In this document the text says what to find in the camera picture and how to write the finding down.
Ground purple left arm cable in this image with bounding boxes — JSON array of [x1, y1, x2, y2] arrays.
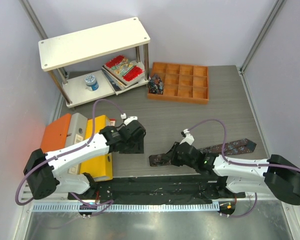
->
[[14, 99, 127, 217]]

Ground orange compartment tray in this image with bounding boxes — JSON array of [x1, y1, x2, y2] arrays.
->
[[147, 62, 209, 105]]

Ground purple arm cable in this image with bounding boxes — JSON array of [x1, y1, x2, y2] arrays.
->
[[187, 118, 300, 218], [14, 99, 127, 217]]

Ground lower stacked books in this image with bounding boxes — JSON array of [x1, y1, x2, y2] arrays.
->
[[101, 69, 148, 95]]

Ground white two-tier shelf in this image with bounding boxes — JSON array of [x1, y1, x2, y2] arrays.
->
[[38, 17, 151, 108]]

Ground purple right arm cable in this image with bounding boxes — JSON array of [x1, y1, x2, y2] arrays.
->
[[187, 118, 300, 218]]

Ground yellow binder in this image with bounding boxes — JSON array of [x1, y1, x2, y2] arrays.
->
[[79, 115, 113, 182]]

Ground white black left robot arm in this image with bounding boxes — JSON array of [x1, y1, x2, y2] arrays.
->
[[23, 117, 146, 200]]

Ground orange binder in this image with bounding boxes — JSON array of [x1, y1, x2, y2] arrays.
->
[[40, 113, 72, 153]]

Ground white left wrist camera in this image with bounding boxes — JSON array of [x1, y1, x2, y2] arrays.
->
[[120, 113, 138, 125]]

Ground blue white jar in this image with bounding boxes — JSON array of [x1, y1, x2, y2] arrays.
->
[[84, 74, 99, 91]]

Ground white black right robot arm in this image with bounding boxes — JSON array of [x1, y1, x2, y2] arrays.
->
[[161, 142, 300, 206]]

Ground white slotted cable duct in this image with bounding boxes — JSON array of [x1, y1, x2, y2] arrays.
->
[[32, 202, 220, 213]]

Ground aluminium extrusion rail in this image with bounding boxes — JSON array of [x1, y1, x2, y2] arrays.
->
[[19, 184, 33, 202]]

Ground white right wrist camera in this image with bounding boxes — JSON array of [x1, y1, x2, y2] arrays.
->
[[180, 129, 194, 145]]

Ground brown blue-flowered tie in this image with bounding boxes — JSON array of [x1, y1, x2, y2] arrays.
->
[[148, 138, 257, 167]]

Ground grey binder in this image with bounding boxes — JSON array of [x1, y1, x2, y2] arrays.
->
[[63, 112, 88, 176]]

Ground red patterned book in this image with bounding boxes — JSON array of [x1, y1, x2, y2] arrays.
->
[[102, 55, 145, 88]]

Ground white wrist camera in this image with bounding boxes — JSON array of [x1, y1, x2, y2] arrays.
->
[[120, 113, 138, 125], [180, 129, 194, 145]]

